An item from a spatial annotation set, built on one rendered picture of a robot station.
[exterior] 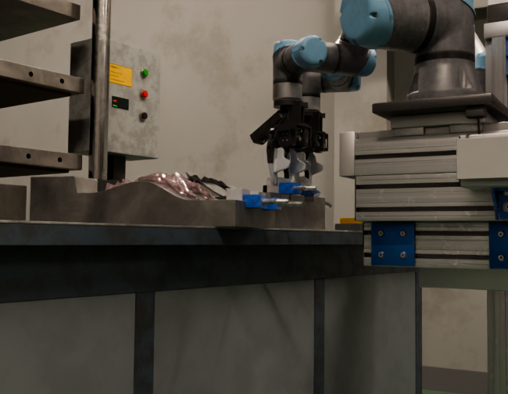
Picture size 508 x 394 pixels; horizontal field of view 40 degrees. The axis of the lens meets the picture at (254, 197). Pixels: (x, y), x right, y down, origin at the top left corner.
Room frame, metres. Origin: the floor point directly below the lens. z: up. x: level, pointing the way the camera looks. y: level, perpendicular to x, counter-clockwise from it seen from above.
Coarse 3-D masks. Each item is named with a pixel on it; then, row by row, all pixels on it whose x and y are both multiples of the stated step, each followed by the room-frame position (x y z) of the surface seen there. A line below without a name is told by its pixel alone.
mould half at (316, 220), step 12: (264, 192) 1.71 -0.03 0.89; (276, 192) 1.72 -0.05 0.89; (312, 204) 1.86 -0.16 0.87; (324, 204) 1.91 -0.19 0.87; (276, 216) 1.72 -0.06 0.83; (288, 216) 1.77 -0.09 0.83; (300, 216) 1.81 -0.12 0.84; (312, 216) 1.86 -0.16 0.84; (324, 216) 1.91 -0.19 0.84; (288, 228) 1.77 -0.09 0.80; (300, 228) 1.81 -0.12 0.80; (312, 228) 1.86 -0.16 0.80; (324, 228) 1.91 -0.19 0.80
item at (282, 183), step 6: (270, 180) 1.76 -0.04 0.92; (282, 180) 1.76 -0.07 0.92; (288, 180) 1.78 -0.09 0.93; (270, 186) 1.76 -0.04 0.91; (276, 186) 1.75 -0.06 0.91; (282, 186) 1.74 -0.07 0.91; (288, 186) 1.73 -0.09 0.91; (294, 186) 1.73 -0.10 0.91; (300, 186) 1.73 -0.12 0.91; (306, 186) 1.72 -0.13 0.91; (312, 186) 1.71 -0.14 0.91; (282, 192) 1.74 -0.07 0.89; (288, 192) 1.73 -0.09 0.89; (294, 192) 1.73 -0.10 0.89; (300, 192) 1.75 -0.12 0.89; (282, 198) 1.76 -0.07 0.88; (288, 198) 1.78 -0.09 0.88
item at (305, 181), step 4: (300, 180) 2.05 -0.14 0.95; (304, 180) 2.07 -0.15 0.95; (308, 180) 2.08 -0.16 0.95; (304, 184) 2.05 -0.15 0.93; (308, 184) 2.07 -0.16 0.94; (304, 192) 2.06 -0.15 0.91; (308, 192) 2.05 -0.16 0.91; (312, 192) 2.04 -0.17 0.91; (316, 192) 2.05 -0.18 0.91; (304, 196) 2.06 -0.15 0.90; (308, 196) 2.05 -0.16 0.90; (316, 196) 2.06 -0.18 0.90; (328, 204) 2.04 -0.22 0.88
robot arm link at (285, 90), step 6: (276, 84) 1.73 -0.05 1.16; (282, 84) 1.72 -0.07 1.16; (288, 84) 1.72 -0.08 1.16; (294, 84) 1.72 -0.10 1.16; (300, 84) 1.74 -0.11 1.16; (276, 90) 1.73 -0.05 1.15; (282, 90) 1.72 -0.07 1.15; (288, 90) 1.72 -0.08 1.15; (294, 90) 1.72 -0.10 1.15; (300, 90) 1.74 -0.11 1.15; (276, 96) 1.73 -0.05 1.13; (282, 96) 1.72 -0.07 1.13; (288, 96) 1.72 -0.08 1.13; (294, 96) 1.72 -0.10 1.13; (300, 96) 1.74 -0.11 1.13
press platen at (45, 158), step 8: (0, 152) 2.02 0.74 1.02; (8, 152) 2.04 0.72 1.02; (16, 152) 2.06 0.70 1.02; (24, 152) 2.08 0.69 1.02; (32, 152) 2.10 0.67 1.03; (40, 152) 2.13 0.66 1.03; (48, 152) 2.15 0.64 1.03; (56, 152) 2.18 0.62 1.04; (64, 152) 2.20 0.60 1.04; (0, 160) 2.02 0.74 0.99; (8, 160) 2.04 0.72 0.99; (16, 160) 2.06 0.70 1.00; (24, 160) 2.08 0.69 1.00; (32, 160) 2.10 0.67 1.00; (40, 160) 2.13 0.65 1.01; (48, 160) 2.15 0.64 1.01; (56, 160) 2.18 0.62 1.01; (64, 160) 2.20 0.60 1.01; (72, 160) 2.22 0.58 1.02; (80, 160) 2.25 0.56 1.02; (56, 168) 2.21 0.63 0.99; (64, 168) 2.21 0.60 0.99; (72, 168) 2.23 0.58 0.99; (80, 168) 2.25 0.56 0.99
